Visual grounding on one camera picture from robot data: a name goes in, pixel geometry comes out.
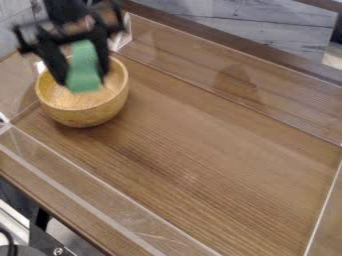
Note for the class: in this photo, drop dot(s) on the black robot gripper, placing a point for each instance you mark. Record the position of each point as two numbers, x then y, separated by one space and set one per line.
72 21

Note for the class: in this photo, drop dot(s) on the green rectangular block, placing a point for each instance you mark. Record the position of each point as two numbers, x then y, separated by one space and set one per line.
83 77

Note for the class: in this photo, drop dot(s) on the brown wooden bowl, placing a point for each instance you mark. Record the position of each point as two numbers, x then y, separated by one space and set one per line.
87 109

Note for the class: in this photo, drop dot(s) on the clear acrylic triangular bracket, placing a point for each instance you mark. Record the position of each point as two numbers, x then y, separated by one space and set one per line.
119 40

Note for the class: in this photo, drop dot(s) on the clear acrylic tray wall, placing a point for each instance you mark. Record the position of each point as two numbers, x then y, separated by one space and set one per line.
218 165

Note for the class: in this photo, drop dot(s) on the black table leg bracket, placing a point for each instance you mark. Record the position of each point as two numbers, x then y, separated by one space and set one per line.
40 240

